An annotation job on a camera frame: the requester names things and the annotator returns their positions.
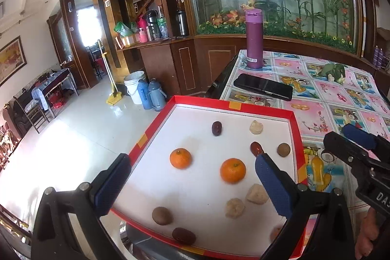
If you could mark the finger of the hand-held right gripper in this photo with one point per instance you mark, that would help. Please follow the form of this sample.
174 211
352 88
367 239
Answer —
359 135
341 145

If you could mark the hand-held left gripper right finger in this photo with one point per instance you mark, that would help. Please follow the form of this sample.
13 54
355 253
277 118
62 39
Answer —
272 183

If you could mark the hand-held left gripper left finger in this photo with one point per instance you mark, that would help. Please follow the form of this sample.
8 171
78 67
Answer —
111 187

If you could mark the pale walnut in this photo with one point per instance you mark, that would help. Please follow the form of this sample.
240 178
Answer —
256 127
235 207
257 194

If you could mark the brown kiwi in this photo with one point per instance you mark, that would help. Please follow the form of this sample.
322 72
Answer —
283 149
162 215

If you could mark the shiny red date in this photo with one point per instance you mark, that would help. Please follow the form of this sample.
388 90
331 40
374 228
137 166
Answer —
256 148

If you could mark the orange tangerine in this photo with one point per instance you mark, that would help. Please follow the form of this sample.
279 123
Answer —
232 170
180 158

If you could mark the small red date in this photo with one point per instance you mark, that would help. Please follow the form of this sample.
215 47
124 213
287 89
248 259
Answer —
275 233

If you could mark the dark red date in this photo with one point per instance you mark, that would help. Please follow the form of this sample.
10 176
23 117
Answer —
216 128
183 235

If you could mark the red tray with white base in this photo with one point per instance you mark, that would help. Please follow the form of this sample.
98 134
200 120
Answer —
198 132

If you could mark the person's right hand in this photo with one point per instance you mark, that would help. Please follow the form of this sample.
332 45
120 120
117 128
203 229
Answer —
367 232

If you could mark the floral printed tablecloth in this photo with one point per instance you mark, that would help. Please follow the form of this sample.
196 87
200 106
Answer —
317 113

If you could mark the green leafy vegetable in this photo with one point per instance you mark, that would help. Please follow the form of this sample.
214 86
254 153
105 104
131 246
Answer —
333 71

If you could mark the small purple spray bottle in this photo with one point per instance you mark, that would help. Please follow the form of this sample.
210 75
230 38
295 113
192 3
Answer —
383 58
376 56

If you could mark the yellow mop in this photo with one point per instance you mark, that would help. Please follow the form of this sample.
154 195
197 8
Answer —
113 100

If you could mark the blue thermos jug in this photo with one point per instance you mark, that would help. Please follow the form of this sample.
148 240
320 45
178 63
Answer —
143 95

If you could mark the black smartphone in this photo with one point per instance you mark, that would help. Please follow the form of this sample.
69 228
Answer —
262 86

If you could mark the white plastic bucket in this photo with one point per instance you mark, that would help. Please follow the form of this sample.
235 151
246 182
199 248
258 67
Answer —
133 89

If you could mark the grey-blue thermos jug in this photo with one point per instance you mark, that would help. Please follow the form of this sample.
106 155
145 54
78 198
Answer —
157 97

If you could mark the wooden chair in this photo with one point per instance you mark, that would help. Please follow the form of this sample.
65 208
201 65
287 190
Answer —
33 113

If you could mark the dark side table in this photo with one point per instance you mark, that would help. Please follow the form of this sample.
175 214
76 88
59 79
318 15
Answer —
56 77

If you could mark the purple thermos bottle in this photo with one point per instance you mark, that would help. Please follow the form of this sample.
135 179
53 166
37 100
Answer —
254 40

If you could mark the brown wooden partition cabinet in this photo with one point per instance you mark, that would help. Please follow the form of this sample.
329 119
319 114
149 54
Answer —
189 62

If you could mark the red and white box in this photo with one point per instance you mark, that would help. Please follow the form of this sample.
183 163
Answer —
129 40

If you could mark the pink water bottle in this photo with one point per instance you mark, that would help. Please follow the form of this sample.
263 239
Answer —
142 34

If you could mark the green plastic bag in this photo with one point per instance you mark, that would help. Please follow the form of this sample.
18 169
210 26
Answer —
123 29

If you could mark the green plastic bottle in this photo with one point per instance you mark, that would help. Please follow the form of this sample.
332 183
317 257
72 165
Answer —
163 30

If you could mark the wooden pillar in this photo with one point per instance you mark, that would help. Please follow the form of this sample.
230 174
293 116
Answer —
106 19

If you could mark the dark steel thermos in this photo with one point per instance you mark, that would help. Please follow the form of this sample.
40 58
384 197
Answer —
151 24

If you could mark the black thermos flask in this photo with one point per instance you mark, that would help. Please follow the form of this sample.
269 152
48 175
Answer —
182 23

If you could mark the wooden door frame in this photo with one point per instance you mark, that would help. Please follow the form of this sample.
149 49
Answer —
68 43

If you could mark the framed wall painting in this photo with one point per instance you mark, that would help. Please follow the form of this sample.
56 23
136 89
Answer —
10 60

